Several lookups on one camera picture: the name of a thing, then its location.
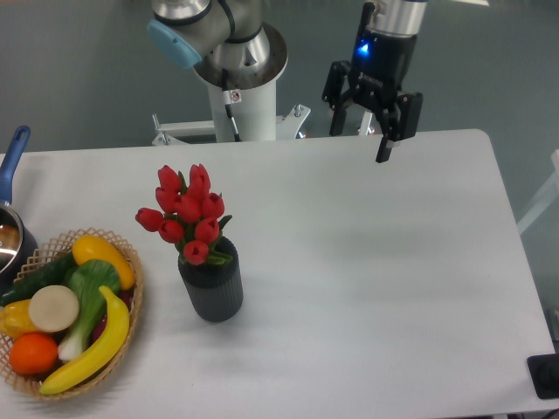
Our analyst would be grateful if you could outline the red tulip bouquet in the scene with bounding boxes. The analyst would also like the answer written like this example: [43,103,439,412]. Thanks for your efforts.
[135,164,233,266]

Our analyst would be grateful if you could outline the beige round disc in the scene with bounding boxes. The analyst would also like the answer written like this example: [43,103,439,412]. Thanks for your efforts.
[28,285,79,333]

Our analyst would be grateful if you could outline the green cucumber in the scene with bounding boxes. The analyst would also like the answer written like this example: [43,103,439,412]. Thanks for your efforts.
[1,253,77,306]

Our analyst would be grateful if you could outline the blue handled saucepan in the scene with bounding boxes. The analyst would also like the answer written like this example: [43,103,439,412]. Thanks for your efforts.
[1,126,37,294]

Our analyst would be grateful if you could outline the red fruit in basket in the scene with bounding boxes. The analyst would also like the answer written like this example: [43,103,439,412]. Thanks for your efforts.
[91,290,133,344]

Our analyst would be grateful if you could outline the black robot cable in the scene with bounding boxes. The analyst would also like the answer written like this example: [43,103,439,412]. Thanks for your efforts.
[220,68,243,143]

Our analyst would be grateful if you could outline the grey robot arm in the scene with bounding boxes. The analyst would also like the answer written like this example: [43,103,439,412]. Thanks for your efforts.
[148,1,426,162]

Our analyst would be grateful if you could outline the green bok choy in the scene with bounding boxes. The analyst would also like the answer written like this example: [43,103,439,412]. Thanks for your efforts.
[59,259,121,363]

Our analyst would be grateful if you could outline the orange fruit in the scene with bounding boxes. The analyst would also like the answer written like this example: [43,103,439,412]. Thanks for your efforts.
[9,333,58,375]

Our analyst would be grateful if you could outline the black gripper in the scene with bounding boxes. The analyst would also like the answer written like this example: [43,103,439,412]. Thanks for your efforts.
[321,29,423,163]

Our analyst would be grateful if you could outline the black device at edge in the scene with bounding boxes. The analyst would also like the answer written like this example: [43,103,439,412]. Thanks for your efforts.
[527,354,558,400]

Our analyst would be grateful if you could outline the white frame at right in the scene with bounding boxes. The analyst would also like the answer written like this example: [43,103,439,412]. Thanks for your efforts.
[516,149,558,235]

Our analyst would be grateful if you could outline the woven wicker basket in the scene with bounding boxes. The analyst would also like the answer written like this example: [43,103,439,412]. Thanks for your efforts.
[1,228,143,401]

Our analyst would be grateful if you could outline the yellow banana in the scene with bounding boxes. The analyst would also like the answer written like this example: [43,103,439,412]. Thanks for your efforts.
[39,285,130,395]

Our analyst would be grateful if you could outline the dark grey ribbed vase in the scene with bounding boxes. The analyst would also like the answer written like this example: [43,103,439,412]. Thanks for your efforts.
[178,237,244,323]

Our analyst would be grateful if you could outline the yellow bell pepper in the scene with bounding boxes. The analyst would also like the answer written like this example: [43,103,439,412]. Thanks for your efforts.
[1,299,39,339]

